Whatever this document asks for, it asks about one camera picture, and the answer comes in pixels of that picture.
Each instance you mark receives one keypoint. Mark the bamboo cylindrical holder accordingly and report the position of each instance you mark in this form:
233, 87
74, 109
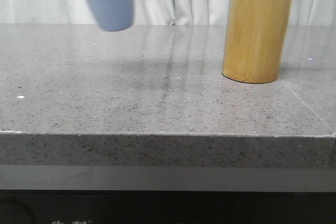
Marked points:
255, 35

